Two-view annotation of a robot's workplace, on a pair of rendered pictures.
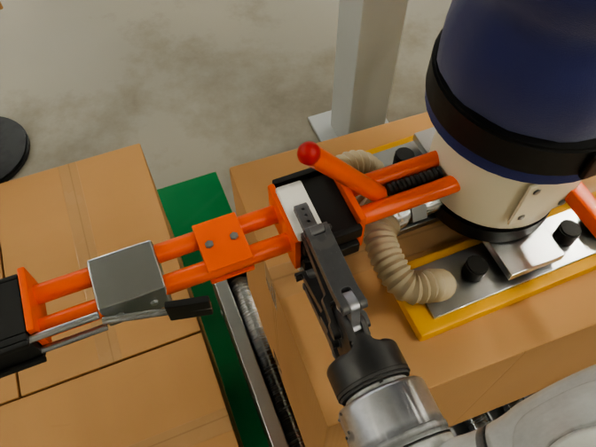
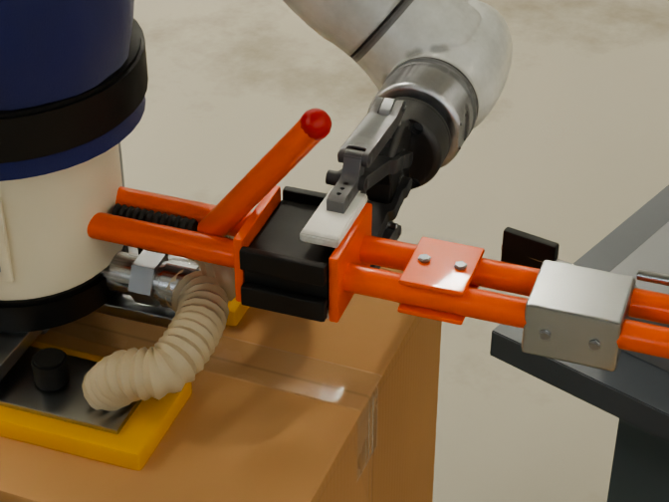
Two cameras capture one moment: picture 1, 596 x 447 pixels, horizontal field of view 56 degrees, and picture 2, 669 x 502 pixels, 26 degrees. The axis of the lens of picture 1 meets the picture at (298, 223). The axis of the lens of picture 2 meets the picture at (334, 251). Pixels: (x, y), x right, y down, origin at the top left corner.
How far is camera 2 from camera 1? 1.19 m
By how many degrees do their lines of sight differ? 81
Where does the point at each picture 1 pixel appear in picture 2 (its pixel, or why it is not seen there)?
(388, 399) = (423, 78)
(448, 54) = (102, 44)
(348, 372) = (431, 118)
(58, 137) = not seen: outside the picture
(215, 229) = (438, 276)
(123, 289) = (593, 277)
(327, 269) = (382, 127)
